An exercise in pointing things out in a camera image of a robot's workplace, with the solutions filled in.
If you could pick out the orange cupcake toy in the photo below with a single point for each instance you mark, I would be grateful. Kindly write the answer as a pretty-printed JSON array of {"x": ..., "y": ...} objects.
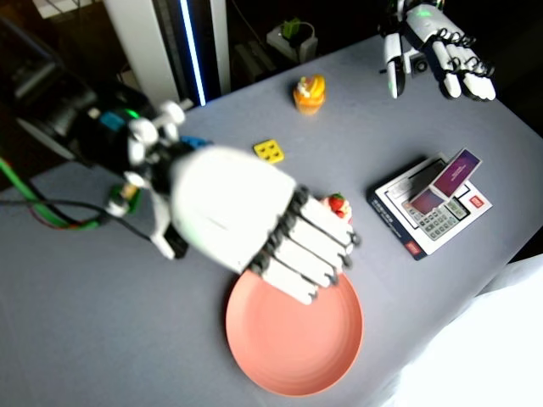
[{"x": 309, "y": 95}]

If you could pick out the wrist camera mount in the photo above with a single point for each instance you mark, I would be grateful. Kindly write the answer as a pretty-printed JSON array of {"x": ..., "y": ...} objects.
[{"x": 163, "y": 237}]

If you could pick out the pink round plate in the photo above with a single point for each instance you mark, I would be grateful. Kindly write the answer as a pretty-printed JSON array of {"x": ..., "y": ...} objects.
[{"x": 294, "y": 343}]

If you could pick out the white pillar with blue light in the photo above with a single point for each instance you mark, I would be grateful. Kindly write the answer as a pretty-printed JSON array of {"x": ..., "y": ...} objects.
[{"x": 136, "y": 42}]

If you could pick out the green toy block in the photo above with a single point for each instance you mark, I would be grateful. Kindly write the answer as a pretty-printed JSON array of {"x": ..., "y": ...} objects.
[{"x": 135, "y": 205}]

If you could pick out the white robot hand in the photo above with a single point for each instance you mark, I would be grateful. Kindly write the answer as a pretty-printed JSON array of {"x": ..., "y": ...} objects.
[
  {"x": 428, "y": 23},
  {"x": 225, "y": 199}
]

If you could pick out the yellow toy block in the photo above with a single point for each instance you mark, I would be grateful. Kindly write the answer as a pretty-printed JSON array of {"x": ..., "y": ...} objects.
[{"x": 269, "y": 152}]

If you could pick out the white calculator box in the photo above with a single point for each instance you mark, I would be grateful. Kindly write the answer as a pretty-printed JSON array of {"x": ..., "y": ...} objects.
[{"x": 394, "y": 197}]

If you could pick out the purple small box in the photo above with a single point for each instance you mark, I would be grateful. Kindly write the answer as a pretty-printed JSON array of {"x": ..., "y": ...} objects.
[{"x": 456, "y": 171}]

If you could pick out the white power strip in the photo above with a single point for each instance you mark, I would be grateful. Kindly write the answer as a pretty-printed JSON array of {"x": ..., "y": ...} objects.
[{"x": 297, "y": 40}]

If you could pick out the strawberry cake toy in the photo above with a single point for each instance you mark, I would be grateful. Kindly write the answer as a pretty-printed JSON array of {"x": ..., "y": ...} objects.
[{"x": 338, "y": 204}]

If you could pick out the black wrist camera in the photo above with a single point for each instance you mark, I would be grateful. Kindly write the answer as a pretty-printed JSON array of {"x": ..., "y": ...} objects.
[{"x": 420, "y": 65}]

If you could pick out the white cloth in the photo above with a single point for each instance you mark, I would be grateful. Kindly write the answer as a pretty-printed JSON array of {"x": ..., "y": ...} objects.
[{"x": 479, "y": 352}]

